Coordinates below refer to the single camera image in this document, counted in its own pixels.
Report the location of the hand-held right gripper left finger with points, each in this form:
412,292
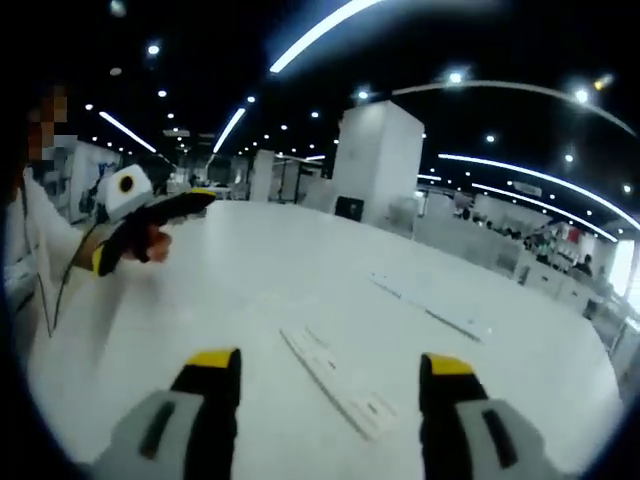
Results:
215,425

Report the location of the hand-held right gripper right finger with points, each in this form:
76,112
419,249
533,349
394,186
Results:
445,430

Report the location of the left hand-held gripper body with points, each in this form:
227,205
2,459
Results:
114,202

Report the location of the long white socket holder slot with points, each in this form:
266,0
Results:
450,322

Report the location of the white socket holder cover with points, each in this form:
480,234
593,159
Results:
330,372

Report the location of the person's left hand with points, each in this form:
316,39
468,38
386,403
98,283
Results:
160,245

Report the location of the person's white shirt torso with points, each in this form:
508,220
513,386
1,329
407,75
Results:
45,240

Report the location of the black monitor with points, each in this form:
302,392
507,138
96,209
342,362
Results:
349,207

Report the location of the row of white office desks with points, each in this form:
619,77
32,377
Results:
500,245

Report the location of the white square pillar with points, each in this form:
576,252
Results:
375,165

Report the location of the long bright ceiling light strip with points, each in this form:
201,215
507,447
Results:
310,37

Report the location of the curved white ceiling rail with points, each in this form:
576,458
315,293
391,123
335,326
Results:
475,83

